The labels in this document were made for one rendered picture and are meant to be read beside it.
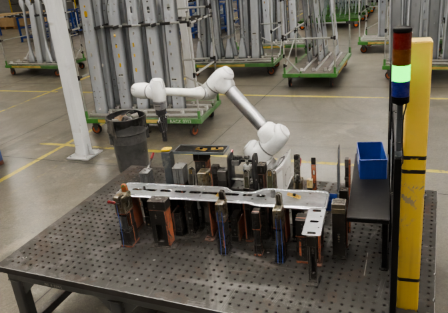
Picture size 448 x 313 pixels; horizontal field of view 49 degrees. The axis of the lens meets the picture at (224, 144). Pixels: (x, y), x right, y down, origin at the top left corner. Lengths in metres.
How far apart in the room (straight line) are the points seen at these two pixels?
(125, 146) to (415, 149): 4.27
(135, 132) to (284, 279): 3.51
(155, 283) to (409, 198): 1.46
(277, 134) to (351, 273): 1.22
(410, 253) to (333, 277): 0.53
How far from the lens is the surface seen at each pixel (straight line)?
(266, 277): 2.85
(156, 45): 7.46
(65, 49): 6.68
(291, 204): 2.93
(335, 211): 2.82
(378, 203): 2.88
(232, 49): 10.94
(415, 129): 2.23
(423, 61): 2.15
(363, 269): 2.92
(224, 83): 3.69
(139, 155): 6.07
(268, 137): 3.63
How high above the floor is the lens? 2.38
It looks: 21 degrees down
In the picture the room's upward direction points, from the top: 6 degrees counter-clockwise
